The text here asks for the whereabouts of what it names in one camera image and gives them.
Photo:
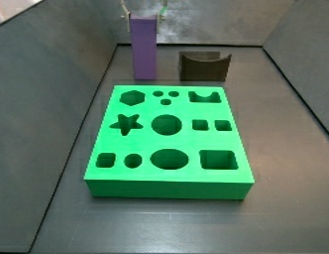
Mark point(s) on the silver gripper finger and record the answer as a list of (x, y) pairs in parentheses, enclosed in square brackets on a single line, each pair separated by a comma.
[(126, 14), (161, 14)]

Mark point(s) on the green foam shape board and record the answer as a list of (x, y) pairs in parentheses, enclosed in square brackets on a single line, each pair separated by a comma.
[(169, 144)]

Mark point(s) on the black curved holder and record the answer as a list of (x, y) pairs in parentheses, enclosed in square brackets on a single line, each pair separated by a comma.
[(204, 66)]

